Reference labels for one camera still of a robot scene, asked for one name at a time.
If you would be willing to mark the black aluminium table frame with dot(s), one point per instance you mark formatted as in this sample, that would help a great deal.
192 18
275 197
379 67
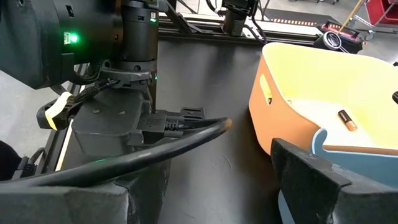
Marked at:
280 35

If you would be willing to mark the copper-black battery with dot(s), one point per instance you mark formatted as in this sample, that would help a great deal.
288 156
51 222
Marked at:
347 119

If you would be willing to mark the red metal cart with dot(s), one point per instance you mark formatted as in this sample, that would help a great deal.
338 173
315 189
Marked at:
384 11

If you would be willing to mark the black crate with red top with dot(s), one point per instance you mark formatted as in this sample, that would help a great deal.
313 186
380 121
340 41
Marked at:
328 26

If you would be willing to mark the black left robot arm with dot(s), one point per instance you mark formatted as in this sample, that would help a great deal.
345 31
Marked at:
37 46

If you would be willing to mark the yellow plastic bin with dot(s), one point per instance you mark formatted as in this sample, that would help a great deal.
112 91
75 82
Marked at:
311 77

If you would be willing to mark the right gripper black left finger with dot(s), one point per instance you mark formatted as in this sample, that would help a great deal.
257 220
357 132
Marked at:
62 205

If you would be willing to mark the dark floor mat striped edge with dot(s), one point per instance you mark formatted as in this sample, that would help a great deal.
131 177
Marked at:
295 14

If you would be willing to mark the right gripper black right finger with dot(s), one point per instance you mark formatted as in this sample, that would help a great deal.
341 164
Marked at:
326 199

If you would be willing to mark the black table camera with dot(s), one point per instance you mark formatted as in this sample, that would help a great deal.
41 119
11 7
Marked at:
331 40

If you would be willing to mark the blue plastic bin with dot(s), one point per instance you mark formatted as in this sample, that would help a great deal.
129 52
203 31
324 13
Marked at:
357 165

